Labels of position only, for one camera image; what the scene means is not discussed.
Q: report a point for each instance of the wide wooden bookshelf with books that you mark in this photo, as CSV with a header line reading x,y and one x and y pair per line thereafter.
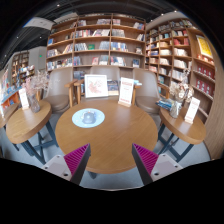
x,y
96,36

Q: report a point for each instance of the glass vase with pink flowers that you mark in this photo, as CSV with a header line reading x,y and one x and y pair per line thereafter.
x,y
34,103

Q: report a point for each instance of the white hanging ceiling panel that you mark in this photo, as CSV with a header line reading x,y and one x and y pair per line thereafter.
x,y
39,23

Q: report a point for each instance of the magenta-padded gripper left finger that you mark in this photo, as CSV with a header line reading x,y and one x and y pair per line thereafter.
x,y
56,165

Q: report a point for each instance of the brown padded wooden armchair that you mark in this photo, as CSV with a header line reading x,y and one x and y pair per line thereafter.
x,y
58,90
101,70
146,93

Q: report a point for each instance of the round wooden side table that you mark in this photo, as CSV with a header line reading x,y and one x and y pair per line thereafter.
x,y
26,125
183,130

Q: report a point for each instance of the light blue booklet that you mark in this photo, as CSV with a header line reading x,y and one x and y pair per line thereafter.
x,y
137,82

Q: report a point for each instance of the white sign on wooden stand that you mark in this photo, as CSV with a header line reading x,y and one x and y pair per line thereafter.
x,y
126,90

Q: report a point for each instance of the glass vase with pale flowers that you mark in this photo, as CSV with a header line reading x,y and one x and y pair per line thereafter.
x,y
175,110

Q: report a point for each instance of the round light blue mouse pad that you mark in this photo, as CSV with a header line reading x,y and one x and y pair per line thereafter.
x,y
100,117

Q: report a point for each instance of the grey computer mouse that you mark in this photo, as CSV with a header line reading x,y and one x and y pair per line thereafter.
x,y
88,117

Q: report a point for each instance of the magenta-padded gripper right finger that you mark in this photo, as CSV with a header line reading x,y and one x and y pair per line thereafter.
x,y
165,165

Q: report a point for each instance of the distant wooden bookshelf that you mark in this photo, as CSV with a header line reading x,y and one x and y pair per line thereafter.
x,y
21,65

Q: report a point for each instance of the white framed flower picture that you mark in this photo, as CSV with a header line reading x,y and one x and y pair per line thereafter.
x,y
96,86

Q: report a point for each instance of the angled wooden bookshelf with books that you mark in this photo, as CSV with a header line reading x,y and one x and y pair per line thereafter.
x,y
176,46

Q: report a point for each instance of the small white standing sign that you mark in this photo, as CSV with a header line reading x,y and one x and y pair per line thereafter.
x,y
192,109
24,98

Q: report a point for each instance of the stack of books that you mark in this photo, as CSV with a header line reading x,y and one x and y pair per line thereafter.
x,y
164,104

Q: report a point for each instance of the dark covered book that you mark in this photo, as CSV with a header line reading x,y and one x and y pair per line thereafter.
x,y
113,87

